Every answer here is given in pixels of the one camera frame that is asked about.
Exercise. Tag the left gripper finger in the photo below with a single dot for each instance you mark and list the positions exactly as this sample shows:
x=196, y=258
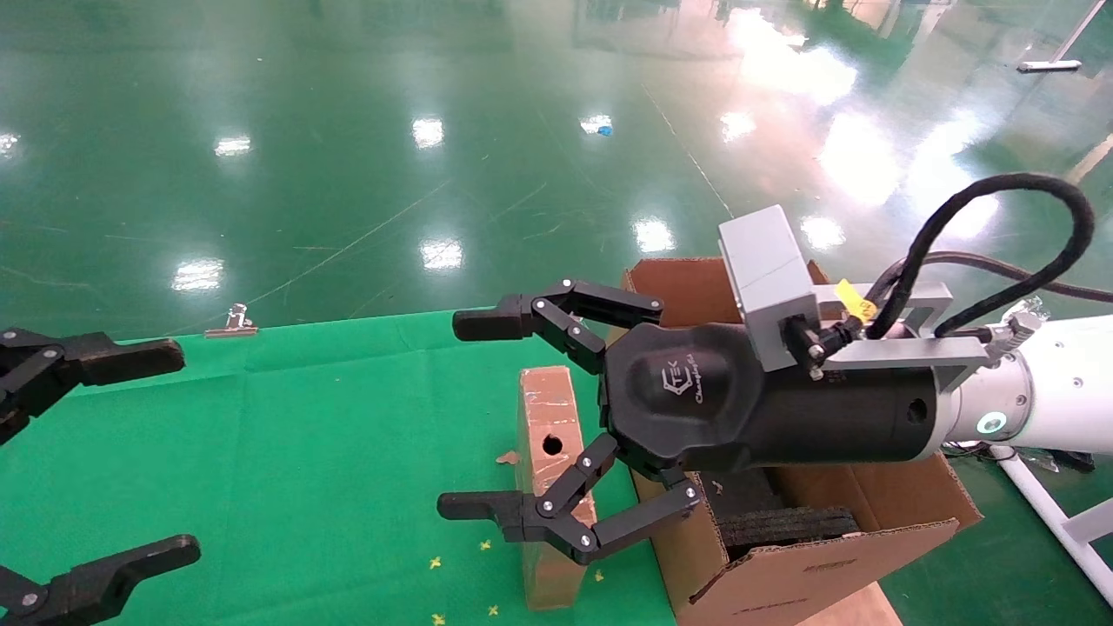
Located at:
x=104, y=361
x=87, y=591

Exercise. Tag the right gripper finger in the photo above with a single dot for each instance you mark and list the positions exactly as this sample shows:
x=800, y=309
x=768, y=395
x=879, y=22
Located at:
x=522, y=513
x=522, y=313

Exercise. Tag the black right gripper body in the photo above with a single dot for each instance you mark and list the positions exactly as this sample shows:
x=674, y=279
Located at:
x=696, y=409

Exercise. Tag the small cardboard box with hole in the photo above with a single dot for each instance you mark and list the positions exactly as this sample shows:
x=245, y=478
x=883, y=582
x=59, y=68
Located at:
x=548, y=409

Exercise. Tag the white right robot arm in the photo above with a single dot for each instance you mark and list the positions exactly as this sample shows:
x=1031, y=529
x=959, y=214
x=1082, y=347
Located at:
x=1061, y=391

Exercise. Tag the small cardboard scrap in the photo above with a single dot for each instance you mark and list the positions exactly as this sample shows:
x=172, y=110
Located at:
x=508, y=457

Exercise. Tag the large open cardboard carton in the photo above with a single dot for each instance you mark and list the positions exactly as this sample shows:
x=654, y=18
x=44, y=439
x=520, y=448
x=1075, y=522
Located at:
x=783, y=582

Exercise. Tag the small green table cloth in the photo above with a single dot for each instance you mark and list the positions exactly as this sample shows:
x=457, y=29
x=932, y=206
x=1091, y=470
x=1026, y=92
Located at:
x=87, y=487

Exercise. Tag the silver binder clip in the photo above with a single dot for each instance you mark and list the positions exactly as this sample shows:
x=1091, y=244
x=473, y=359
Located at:
x=235, y=323

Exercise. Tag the dark textured foam pad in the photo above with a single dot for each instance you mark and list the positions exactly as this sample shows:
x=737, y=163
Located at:
x=783, y=526

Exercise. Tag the white stand foot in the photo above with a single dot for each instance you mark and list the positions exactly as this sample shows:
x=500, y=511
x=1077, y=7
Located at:
x=1048, y=66

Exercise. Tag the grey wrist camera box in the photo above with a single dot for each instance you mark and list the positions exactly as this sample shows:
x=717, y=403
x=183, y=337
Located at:
x=765, y=269

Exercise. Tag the grey metal camera bracket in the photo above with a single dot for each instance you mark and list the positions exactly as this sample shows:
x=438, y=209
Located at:
x=904, y=352

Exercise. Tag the white tube frame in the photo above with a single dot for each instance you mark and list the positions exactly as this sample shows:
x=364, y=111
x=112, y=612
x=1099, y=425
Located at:
x=1043, y=509

